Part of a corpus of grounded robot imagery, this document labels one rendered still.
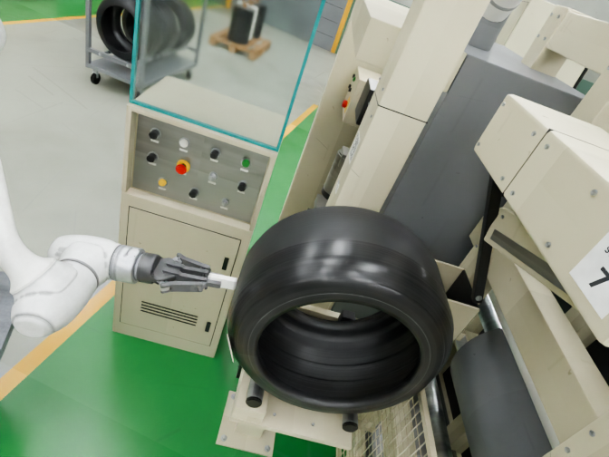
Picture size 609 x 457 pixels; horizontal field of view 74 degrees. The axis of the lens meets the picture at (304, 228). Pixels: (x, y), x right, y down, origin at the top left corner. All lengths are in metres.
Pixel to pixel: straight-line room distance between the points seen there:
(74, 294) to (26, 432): 1.25
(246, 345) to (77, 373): 1.38
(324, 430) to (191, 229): 0.93
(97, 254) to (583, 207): 0.96
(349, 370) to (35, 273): 0.87
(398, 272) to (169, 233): 1.16
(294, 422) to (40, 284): 0.78
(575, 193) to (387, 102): 0.48
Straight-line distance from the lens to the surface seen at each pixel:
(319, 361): 1.32
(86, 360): 2.31
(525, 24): 4.17
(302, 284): 0.84
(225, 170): 1.61
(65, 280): 0.97
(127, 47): 5.04
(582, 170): 0.76
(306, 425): 1.32
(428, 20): 1.00
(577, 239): 0.71
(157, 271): 1.04
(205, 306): 2.03
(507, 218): 1.12
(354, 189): 1.12
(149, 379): 2.24
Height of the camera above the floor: 1.92
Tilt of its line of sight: 34 degrees down
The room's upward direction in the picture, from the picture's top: 22 degrees clockwise
